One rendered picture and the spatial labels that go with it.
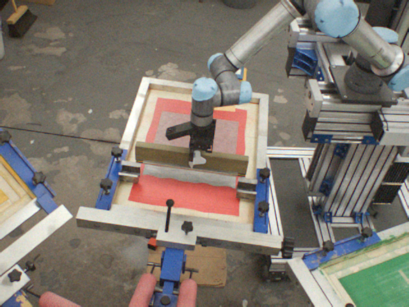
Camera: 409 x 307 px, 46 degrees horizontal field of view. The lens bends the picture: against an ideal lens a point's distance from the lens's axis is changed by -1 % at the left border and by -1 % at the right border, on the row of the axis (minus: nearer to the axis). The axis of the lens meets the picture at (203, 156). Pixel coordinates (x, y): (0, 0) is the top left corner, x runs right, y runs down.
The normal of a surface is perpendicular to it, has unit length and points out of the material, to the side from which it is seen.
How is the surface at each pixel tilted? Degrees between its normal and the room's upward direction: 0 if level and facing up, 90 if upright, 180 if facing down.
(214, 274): 0
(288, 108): 0
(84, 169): 0
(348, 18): 85
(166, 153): 90
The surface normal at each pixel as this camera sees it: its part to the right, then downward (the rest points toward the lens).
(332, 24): 0.18, 0.65
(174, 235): 0.09, -0.69
